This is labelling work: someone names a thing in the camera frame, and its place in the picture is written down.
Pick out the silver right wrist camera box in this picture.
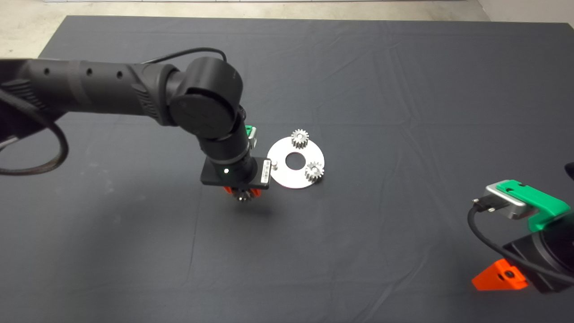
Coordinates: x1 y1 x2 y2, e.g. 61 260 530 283
485 182 539 220

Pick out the dark grey table cloth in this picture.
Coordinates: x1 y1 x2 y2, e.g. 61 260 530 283
0 16 574 323

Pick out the black braided hose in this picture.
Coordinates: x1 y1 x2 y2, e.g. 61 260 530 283
0 87 69 175

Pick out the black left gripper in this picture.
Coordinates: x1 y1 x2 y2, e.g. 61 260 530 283
200 157 273 196

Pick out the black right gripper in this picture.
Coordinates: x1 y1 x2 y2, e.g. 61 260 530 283
471 231 574 294

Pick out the green right camera mount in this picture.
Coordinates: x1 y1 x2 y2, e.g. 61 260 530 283
498 179 571 233

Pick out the round metal plate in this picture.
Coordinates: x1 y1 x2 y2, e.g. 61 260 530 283
267 137 325 189

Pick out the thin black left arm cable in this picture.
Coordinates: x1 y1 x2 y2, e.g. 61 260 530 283
141 47 228 64

